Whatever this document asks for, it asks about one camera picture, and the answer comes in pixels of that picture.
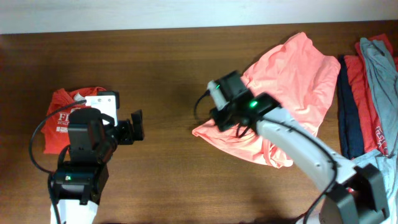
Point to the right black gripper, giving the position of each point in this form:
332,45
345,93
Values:
222,122

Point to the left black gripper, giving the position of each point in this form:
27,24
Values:
128,134

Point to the coral pink t-shirt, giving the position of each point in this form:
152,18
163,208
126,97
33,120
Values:
297,75

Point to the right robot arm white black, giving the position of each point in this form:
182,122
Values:
348,193

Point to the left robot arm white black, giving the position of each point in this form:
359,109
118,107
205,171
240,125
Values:
76,186

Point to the folded orange red printed shirt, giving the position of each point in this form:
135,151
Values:
55,129

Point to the dark navy shirt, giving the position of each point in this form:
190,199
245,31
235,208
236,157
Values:
351,137

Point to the grey t-shirt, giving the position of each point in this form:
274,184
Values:
382,78

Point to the light blue grey shirt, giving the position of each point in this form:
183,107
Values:
387,165

